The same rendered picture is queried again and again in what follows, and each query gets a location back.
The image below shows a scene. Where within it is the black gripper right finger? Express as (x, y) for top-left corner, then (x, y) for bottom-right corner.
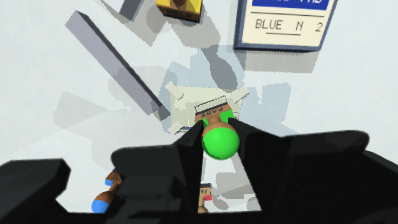
(228, 117), (370, 211)

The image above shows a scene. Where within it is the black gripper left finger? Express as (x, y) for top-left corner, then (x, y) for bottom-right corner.
(110, 120), (204, 213)

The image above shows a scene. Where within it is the beige paper card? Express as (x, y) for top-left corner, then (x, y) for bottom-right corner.
(165, 81), (249, 134)

